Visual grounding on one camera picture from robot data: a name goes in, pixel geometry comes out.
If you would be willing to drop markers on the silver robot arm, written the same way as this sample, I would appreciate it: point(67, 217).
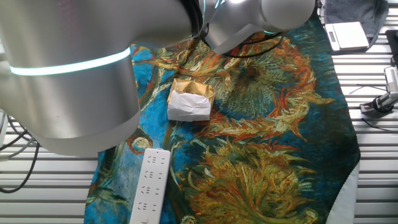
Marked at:
point(77, 77)

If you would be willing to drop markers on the gold white tissue pack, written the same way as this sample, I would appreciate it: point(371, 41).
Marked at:
point(189, 105)

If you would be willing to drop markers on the sunflower painting cloth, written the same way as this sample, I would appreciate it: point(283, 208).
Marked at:
point(248, 155)

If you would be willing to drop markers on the white power strip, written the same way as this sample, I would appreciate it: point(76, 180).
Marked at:
point(150, 186)

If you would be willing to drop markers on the silver digital scale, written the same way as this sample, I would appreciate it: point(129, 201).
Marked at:
point(348, 35)

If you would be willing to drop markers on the dark grey towel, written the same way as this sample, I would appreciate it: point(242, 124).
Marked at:
point(357, 11)

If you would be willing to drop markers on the black stand block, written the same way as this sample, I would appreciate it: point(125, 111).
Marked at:
point(392, 46)

